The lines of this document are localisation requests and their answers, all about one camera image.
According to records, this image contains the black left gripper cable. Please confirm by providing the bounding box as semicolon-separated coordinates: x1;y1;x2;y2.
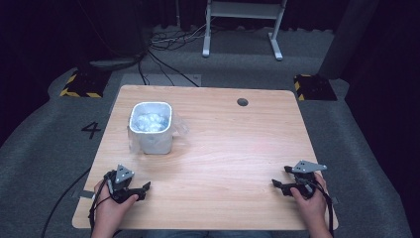
41;167;112;238

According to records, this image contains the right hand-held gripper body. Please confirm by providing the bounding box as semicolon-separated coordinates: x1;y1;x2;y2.
291;160;328;200

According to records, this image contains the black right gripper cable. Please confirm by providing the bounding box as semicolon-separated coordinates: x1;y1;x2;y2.
308;179;335;238

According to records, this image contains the grey flat stand base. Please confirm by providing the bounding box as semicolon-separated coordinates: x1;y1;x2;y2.
88;58;144;71

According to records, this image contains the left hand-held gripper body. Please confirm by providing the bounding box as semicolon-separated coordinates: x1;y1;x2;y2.
104;164;136;203

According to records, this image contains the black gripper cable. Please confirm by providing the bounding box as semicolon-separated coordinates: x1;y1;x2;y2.
308;179;335;238
41;167;112;238

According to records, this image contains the white metal stand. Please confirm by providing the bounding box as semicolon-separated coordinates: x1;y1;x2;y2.
201;0;288;61

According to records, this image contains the bundle of floor cables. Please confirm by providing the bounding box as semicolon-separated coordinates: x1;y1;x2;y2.
137;23;217;88

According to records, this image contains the clear plastic bag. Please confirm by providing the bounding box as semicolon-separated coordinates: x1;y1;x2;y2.
127;101;190;155

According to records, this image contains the person's left hand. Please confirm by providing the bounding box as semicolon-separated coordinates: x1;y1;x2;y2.
93;180;140;229

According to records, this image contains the black yellow striped base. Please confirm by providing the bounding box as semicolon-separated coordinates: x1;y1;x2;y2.
58;68;112;99
293;73;339;102

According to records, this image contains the person's right hand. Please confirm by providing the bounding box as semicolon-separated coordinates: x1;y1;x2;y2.
290;173;329;229

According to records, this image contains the white plastic bin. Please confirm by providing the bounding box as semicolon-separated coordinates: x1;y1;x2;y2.
128;101;174;156

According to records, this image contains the grey pillar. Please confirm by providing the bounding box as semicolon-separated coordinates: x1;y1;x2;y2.
317;0;380;80

